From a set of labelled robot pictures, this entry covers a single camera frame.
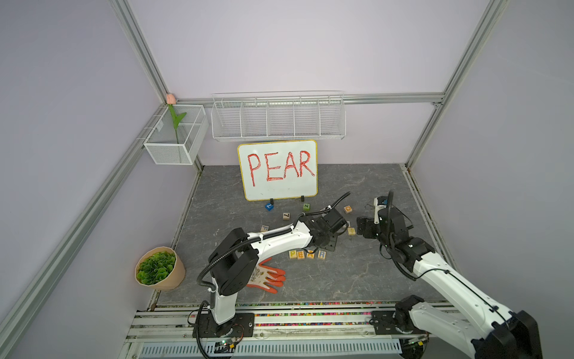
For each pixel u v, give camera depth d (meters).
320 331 0.74
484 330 0.42
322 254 0.89
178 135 0.89
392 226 0.60
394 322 0.72
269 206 1.04
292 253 0.89
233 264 0.47
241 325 0.73
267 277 0.83
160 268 0.75
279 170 0.99
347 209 1.02
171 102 0.89
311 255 0.89
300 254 0.89
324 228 0.66
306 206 1.02
